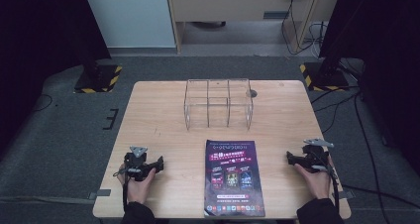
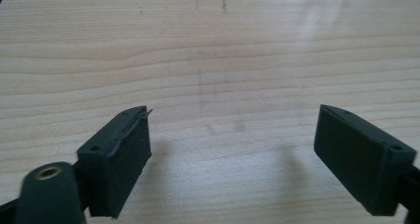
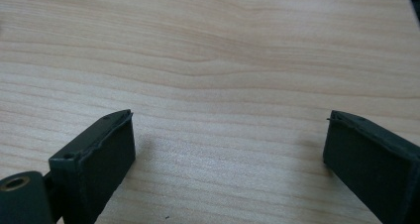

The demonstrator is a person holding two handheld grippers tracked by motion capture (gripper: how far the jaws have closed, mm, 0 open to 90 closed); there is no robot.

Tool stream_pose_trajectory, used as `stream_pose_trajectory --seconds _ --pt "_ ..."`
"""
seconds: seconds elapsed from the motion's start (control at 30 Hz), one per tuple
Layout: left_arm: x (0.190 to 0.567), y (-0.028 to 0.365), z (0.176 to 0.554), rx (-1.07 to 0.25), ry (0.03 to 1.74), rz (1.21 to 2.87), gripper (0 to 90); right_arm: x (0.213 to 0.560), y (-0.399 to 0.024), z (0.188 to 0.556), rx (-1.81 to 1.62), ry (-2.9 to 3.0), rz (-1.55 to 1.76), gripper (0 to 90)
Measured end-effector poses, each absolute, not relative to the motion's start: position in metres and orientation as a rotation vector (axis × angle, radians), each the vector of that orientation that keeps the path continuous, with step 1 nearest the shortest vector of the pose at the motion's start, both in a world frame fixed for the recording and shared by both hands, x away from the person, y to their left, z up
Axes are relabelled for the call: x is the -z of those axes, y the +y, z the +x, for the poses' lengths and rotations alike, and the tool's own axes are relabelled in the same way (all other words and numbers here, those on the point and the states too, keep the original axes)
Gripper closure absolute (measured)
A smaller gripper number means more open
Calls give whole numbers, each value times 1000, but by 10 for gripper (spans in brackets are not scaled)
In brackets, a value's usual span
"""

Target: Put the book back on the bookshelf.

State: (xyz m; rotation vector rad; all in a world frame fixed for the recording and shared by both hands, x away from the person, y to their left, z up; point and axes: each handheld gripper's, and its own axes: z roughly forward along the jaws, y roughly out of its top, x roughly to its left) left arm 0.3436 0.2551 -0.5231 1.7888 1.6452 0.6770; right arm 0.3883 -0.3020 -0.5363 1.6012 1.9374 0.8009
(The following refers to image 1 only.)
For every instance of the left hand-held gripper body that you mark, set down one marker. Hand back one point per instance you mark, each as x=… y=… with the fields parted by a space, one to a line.
x=136 y=164

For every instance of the grey tape strip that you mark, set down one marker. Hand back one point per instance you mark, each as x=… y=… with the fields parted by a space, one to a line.
x=99 y=194
x=347 y=194

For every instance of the clear acrylic organizer rack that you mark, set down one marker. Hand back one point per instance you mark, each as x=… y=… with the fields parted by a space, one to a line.
x=218 y=105

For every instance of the white cabinet panel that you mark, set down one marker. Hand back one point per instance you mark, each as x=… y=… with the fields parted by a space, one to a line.
x=128 y=16

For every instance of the striped black stand base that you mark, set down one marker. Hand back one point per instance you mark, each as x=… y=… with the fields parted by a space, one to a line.
x=99 y=80
x=325 y=78

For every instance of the round grey table grommet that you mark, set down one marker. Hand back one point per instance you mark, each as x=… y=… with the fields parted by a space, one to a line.
x=253 y=93

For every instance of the person's left hand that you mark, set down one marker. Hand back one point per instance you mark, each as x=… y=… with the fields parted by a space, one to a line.
x=138 y=187

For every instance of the person's right hand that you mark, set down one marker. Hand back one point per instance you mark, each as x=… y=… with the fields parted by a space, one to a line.
x=315 y=184

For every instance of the purple magazine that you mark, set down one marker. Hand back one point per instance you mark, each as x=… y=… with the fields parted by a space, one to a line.
x=232 y=179

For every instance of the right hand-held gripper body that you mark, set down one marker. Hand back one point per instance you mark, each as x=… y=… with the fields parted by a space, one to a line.
x=315 y=156

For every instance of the black curtain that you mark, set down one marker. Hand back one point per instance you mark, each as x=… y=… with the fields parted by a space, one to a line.
x=39 y=45
x=389 y=52

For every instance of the light wooden desk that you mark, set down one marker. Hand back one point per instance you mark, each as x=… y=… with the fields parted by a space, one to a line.
x=231 y=4

